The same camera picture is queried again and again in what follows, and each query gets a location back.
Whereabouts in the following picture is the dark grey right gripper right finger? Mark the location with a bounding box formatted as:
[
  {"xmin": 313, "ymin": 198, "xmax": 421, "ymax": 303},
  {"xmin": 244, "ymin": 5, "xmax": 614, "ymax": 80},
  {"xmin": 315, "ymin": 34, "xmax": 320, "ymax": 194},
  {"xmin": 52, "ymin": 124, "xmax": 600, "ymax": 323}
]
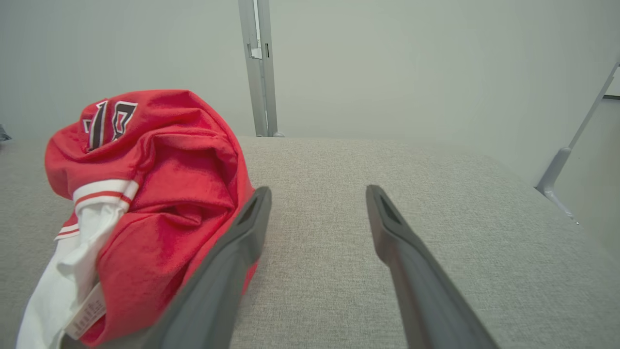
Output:
[{"xmin": 366, "ymin": 185, "xmax": 499, "ymax": 349}]

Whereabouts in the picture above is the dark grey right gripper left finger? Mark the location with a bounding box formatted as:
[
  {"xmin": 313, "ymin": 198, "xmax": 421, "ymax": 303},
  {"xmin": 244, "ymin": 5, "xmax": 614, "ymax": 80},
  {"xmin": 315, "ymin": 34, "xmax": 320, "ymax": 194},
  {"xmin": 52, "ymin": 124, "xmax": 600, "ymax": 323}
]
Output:
[{"xmin": 140, "ymin": 186, "xmax": 272, "ymax": 349}]

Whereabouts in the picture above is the red and white jersey shirt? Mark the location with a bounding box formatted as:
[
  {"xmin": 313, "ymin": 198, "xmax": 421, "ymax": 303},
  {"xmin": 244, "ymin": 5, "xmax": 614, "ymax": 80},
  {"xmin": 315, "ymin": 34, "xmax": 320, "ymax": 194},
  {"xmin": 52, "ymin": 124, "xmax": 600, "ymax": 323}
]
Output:
[{"xmin": 16, "ymin": 89, "xmax": 259, "ymax": 349}]

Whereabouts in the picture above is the grey fabric padded surface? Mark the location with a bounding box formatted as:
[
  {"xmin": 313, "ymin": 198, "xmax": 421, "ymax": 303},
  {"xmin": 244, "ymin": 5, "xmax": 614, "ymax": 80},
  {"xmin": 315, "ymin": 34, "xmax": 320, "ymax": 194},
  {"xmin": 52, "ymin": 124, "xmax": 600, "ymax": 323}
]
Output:
[{"xmin": 0, "ymin": 136, "xmax": 620, "ymax": 349}]

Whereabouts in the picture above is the grey slanted metal frame leg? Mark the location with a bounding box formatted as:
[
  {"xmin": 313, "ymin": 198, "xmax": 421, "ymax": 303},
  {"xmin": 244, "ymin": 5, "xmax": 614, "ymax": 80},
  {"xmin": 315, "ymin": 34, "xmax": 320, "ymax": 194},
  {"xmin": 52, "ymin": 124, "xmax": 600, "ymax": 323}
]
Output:
[{"xmin": 534, "ymin": 61, "xmax": 620, "ymax": 224}]

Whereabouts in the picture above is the grey metal post bracket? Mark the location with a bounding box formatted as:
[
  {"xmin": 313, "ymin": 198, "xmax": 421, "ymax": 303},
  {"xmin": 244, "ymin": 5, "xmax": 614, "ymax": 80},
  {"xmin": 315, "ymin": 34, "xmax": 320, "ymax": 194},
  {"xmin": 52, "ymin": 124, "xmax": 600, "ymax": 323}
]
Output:
[{"xmin": 237, "ymin": 0, "xmax": 285, "ymax": 138}]

